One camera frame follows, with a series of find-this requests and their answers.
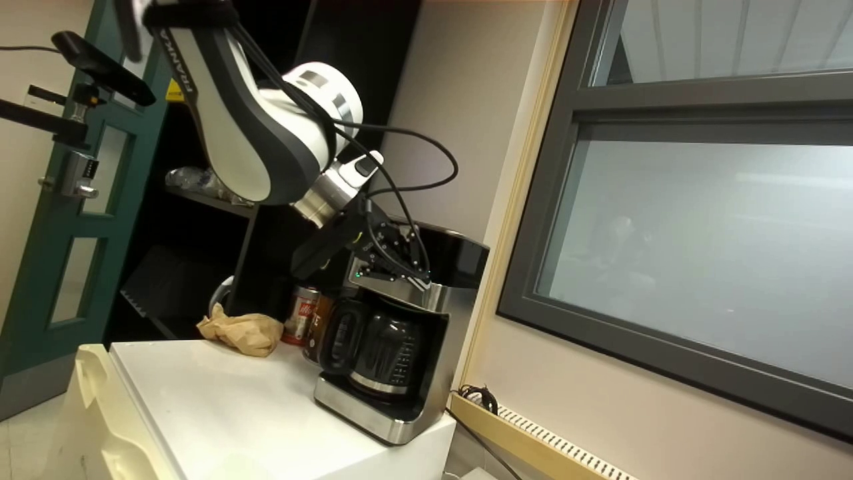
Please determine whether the beige baseboard heater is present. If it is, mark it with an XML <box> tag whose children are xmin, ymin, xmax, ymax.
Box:
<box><xmin>447</xmin><ymin>392</ymin><xmax>636</xmax><ymax>480</ymax></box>

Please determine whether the silver door handle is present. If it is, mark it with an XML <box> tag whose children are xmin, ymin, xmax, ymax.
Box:
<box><xmin>43</xmin><ymin>150</ymin><xmax>99</xmax><ymax>200</ymax></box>

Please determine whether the grey framed window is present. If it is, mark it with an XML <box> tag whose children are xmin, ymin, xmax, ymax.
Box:
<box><xmin>498</xmin><ymin>0</ymin><xmax>853</xmax><ymax>441</ymax></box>

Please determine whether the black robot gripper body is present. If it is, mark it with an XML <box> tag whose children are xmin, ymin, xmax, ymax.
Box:
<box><xmin>291</xmin><ymin>197</ymin><xmax>430</xmax><ymax>281</ymax></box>

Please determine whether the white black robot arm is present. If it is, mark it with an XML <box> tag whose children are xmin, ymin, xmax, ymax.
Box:
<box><xmin>126</xmin><ymin>0</ymin><xmax>430</xmax><ymax>289</ymax></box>

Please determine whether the green door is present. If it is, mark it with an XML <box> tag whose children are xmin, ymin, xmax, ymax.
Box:
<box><xmin>0</xmin><ymin>0</ymin><xmax>170</xmax><ymax>418</ymax></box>

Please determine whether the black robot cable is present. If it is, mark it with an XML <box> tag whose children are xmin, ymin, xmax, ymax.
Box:
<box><xmin>232</xmin><ymin>24</ymin><xmax>463</xmax><ymax>270</ymax></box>

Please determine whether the black camera on stand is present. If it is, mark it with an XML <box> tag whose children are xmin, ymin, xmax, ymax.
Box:
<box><xmin>0</xmin><ymin>29</ymin><xmax>154</xmax><ymax>146</ymax></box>

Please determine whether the large brown coffee can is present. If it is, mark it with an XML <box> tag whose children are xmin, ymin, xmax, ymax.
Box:
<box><xmin>283</xmin><ymin>286</ymin><xmax>334</xmax><ymax>348</ymax></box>

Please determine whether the black and steel coffeemaker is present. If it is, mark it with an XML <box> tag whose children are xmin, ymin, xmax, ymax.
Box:
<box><xmin>314</xmin><ymin>226</ymin><xmax>487</xmax><ymax>446</ymax></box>

